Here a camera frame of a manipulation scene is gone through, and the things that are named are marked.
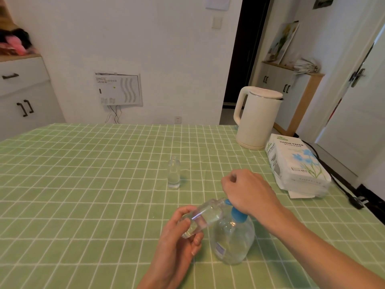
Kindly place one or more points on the person's right hand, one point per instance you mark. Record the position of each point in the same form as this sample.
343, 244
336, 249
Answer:
252, 195

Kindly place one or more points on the person's left hand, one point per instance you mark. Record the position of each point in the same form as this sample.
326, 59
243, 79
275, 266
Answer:
173, 252

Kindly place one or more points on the person's left thumb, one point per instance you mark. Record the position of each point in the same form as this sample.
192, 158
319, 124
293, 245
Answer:
186, 228

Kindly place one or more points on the person's right fingers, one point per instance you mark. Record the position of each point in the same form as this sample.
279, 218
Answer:
230, 185

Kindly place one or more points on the small clear plastic bottle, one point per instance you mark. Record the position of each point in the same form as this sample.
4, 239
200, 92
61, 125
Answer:
173, 174
207, 216

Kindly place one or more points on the clear pump bottle blue nozzle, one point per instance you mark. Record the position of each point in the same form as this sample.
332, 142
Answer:
233, 240

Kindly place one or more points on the person's left forearm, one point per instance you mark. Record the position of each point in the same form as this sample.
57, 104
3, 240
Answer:
155, 281

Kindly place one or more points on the person's right forearm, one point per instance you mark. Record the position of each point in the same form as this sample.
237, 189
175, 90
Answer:
318, 252

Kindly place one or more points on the white electric kettle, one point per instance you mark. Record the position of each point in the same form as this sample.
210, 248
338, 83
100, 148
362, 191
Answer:
255, 120

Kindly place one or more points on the white tissue paper pack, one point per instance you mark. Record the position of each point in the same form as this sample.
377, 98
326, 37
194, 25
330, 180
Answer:
300, 165

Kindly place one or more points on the green checked tablecloth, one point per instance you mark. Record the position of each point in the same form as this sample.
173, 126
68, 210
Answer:
90, 177

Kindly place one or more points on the bundle of white bags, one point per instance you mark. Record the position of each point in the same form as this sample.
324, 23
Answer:
306, 66

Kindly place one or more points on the white door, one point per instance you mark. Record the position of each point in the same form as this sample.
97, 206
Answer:
355, 117

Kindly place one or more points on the flower painting canvas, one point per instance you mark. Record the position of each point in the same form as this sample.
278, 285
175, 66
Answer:
282, 42

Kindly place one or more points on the white cabinet with wooden top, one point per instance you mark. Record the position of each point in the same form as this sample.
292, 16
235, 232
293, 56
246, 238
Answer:
27, 90

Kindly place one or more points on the pink and black plush toy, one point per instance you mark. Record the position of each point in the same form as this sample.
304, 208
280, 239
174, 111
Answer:
16, 42

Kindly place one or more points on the white wall socket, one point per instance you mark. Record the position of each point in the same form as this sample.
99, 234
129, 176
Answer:
178, 119

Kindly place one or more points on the white sideboard with wooden frame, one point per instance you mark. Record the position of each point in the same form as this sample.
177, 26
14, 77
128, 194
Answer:
296, 96

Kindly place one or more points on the white wall utility box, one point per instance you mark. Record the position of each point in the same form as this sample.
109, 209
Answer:
120, 88

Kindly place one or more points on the white light switch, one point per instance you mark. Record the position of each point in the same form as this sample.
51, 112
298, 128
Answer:
217, 22

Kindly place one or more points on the white paper sheet on wall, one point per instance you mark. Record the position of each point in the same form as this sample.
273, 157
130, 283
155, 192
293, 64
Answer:
217, 2

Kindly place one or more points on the small framed wall picture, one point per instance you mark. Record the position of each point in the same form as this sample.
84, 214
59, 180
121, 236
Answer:
323, 1

